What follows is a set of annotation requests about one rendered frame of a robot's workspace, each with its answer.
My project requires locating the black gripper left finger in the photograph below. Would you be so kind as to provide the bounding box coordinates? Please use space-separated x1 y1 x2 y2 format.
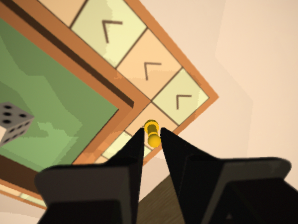
34 128 145 224

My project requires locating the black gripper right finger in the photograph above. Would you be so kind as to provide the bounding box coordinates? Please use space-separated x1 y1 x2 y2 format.
160 127 292 224

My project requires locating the white die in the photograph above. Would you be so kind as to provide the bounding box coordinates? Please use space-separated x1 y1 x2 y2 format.
0 101 35 147

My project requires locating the yellow pawn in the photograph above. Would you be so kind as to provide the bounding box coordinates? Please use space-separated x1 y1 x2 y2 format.
144 119 161 148

